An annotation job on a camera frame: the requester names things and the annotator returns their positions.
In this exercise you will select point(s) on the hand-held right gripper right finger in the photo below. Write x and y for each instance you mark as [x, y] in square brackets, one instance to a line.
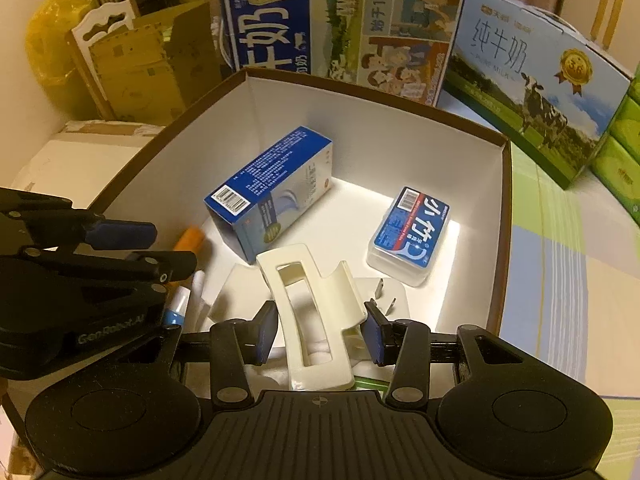
[372, 332]

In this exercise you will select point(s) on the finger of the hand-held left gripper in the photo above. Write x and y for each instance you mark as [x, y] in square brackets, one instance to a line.
[165, 265]
[120, 234]

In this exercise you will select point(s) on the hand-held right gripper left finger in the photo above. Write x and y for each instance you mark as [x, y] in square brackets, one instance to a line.
[267, 332]

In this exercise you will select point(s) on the white charger plug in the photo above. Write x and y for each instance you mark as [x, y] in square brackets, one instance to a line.
[397, 305]

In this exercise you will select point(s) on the blue hand cream tube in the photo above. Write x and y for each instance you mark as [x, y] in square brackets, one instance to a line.
[177, 307]

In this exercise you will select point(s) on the green and white box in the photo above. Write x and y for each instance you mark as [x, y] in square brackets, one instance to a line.
[370, 387]

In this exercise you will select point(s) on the white hair claw clip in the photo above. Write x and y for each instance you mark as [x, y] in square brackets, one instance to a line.
[310, 280]

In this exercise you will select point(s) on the blue dental floss case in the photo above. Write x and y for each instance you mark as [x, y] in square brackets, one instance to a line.
[410, 235]

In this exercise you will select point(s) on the small blue cardboard box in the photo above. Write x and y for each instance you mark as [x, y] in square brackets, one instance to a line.
[270, 185]

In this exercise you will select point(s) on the brown shoebox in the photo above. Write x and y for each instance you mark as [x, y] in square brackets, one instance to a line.
[310, 110]

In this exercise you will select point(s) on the stack of cardboard boxes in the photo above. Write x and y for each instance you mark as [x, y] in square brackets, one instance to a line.
[160, 60]

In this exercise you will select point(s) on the checked tablecloth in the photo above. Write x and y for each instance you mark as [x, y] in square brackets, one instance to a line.
[565, 270]

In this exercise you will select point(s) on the yellow plastic bag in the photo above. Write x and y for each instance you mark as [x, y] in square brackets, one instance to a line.
[55, 40]

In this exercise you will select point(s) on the white carved chair back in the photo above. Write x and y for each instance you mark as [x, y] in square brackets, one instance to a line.
[100, 30]

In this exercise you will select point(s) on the light blue milk carton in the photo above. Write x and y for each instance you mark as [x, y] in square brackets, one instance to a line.
[530, 85]

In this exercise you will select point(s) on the dark blue milk carton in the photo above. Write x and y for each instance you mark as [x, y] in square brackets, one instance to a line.
[340, 20]

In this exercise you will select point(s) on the pack of green tissue packets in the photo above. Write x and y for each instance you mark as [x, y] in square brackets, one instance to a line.
[620, 160]

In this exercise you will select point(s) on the yellow wall strips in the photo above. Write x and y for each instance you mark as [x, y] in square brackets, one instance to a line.
[606, 15]

